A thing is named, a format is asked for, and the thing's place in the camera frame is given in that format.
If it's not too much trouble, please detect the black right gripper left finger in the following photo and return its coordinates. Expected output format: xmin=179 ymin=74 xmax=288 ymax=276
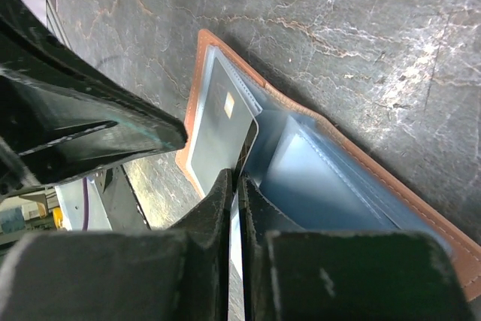
xmin=1 ymin=169 xmax=233 ymax=320

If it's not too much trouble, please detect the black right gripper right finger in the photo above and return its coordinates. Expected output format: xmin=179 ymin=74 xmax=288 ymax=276
xmin=237 ymin=175 xmax=473 ymax=320

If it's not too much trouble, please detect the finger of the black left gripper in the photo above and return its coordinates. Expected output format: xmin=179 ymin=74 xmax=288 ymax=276
xmin=1 ymin=0 xmax=187 ymax=193

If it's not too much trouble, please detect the tan leather card holder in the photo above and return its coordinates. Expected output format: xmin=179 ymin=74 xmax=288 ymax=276
xmin=176 ymin=29 xmax=480 ymax=300

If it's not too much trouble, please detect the black credit card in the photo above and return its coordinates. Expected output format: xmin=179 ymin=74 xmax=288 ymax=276
xmin=189 ymin=58 xmax=259 ymax=321

